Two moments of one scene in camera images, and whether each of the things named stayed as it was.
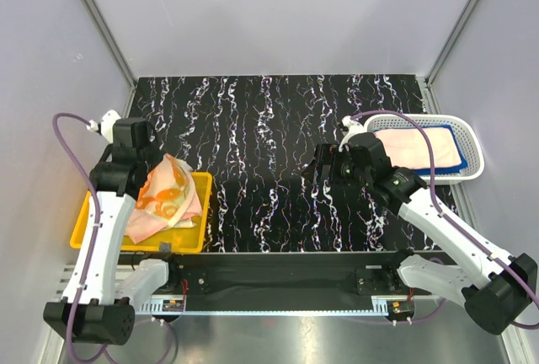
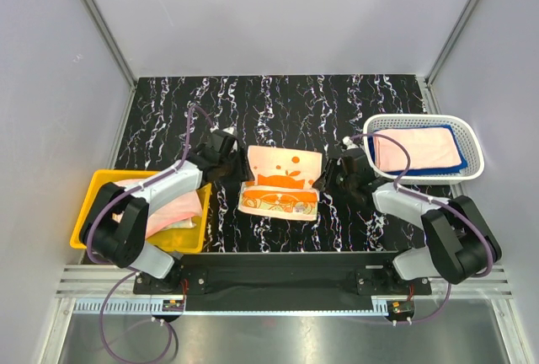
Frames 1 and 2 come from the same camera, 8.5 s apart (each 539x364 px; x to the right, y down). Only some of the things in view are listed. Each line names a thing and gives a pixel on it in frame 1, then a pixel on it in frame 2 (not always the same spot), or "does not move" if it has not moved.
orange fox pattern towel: x=169 y=192 to x=283 y=185
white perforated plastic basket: x=468 y=127 does not move
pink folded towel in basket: x=408 y=148 does not move
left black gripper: x=152 y=146 to x=242 y=172
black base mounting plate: x=289 y=277 does not move
